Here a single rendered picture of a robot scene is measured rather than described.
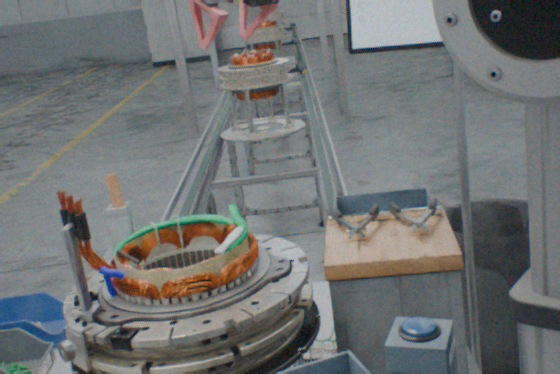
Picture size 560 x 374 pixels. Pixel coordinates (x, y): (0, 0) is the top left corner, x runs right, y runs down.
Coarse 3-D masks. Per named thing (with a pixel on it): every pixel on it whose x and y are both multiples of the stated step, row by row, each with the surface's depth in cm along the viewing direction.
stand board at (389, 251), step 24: (432, 216) 111; (336, 240) 107; (384, 240) 104; (408, 240) 103; (432, 240) 102; (336, 264) 98; (360, 264) 98; (384, 264) 98; (408, 264) 97; (432, 264) 97; (456, 264) 97
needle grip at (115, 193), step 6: (108, 174) 97; (114, 174) 96; (108, 180) 96; (114, 180) 96; (108, 186) 97; (114, 186) 97; (114, 192) 97; (120, 192) 97; (114, 198) 97; (120, 198) 97; (114, 204) 97; (120, 204) 97
